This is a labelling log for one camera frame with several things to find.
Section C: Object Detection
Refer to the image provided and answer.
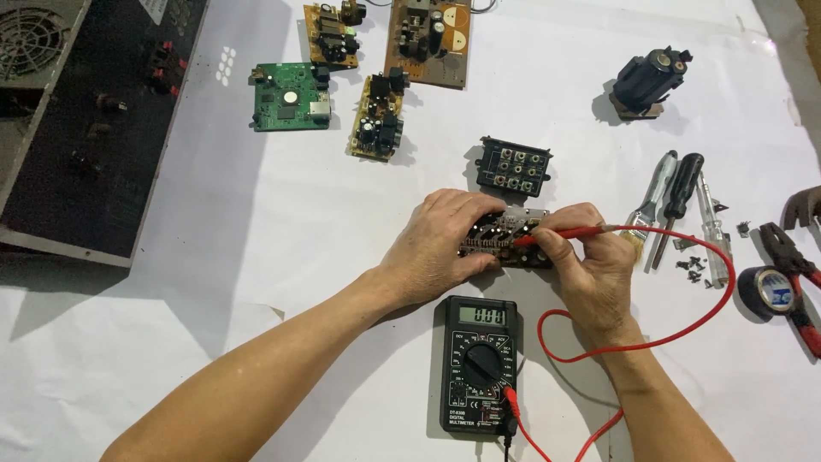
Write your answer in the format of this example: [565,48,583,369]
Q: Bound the person's right hand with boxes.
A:
[530,202,644,341]

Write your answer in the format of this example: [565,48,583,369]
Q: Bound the person's left hand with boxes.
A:
[377,189,508,311]

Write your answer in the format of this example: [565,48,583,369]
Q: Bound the red multimeter probe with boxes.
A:
[512,224,608,249]

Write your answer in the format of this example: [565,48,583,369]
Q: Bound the brown circuit board black jacks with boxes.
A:
[458,207,556,270]

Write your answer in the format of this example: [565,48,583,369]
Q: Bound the heap of small screws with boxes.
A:
[674,255,715,289]

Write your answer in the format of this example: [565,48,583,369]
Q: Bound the black jack connector panel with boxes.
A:
[475,135,554,198]

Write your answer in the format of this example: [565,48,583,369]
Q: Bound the clear tester screwdriver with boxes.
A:
[695,169,732,287]

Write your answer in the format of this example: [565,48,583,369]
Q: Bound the black digital multimeter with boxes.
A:
[439,295,520,438]

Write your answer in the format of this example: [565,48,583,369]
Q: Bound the long yellow circuit board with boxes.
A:
[348,67,410,163]

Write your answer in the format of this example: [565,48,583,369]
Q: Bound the white table sheet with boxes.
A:
[0,0,821,462]

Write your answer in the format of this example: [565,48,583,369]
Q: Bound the black electrical tape roll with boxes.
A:
[735,264,800,322]

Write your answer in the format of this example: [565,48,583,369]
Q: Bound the black transformer on brown base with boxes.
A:
[608,45,694,122]

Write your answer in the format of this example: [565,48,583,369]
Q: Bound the green circuit board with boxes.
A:
[249,62,333,133]

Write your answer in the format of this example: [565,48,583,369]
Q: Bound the large brown circuit board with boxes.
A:
[383,0,473,90]

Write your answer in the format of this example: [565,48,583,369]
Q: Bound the brown hammer head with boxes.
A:
[780,185,821,232]

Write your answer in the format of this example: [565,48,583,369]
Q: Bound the small yellow circuit board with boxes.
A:
[303,3,360,71]

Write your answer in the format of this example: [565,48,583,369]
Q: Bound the small black socket component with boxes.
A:
[339,0,368,27]

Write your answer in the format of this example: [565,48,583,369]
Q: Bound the grey amplifier chassis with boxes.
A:
[0,0,210,268]

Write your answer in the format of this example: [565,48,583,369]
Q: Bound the paint brush with grey handle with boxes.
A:
[618,150,679,264]

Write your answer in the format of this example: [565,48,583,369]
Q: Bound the black-handled screwdriver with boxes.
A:
[650,153,706,271]

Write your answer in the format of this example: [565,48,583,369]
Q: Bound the red probe cable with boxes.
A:
[503,224,737,462]

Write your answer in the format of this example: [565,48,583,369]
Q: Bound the red-handled pliers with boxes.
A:
[758,221,821,360]

